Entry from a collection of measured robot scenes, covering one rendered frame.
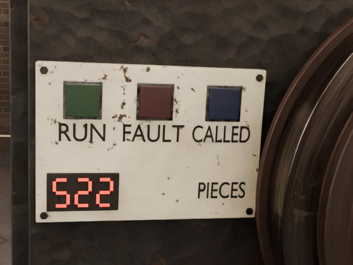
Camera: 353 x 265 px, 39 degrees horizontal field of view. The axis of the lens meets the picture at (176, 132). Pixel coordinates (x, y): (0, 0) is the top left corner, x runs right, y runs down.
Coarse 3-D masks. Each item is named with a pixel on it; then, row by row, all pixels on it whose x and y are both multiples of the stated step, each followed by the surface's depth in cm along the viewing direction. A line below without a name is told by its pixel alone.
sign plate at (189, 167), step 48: (48, 96) 54; (192, 96) 57; (240, 96) 58; (48, 144) 55; (96, 144) 56; (144, 144) 57; (192, 144) 58; (240, 144) 60; (48, 192) 56; (96, 192) 57; (144, 192) 58; (192, 192) 60; (240, 192) 61
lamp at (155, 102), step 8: (144, 88) 56; (152, 88) 56; (160, 88) 56; (168, 88) 56; (144, 96) 56; (152, 96) 56; (160, 96) 56; (168, 96) 56; (144, 104) 56; (152, 104) 56; (160, 104) 56; (168, 104) 57; (144, 112) 56; (152, 112) 56; (160, 112) 57; (168, 112) 57
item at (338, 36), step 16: (336, 32) 53; (320, 48) 52; (304, 80) 52; (288, 96) 52; (288, 112) 53; (272, 128) 53; (272, 144) 53; (272, 160) 53; (256, 192) 54; (256, 208) 55; (256, 224) 55; (272, 256) 55
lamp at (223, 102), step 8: (216, 88) 57; (224, 88) 57; (232, 88) 58; (216, 96) 57; (224, 96) 58; (232, 96) 58; (216, 104) 58; (224, 104) 58; (232, 104) 58; (216, 112) 58; (224, 112) 58; (232, 112) 58
